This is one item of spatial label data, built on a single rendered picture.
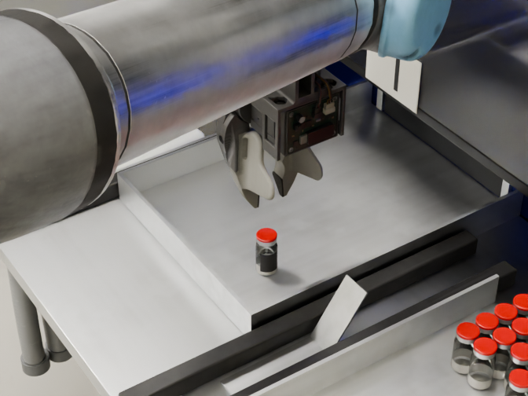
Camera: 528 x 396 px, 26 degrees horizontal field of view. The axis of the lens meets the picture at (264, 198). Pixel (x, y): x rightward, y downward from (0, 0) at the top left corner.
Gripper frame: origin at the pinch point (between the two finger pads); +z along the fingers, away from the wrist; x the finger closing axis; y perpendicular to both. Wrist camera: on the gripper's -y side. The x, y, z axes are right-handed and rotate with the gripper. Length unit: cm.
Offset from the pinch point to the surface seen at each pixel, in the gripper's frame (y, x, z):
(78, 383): -74, 7, 99
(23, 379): -81, -2, 99
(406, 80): -2.7, 19.0, -3.6
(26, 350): -64, -6, 74
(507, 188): 6.0, 26.8, 7.9
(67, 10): -55, 5, 8
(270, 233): 0.6, 0.3, 5.7
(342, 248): 2.1, 8.1, 10.2
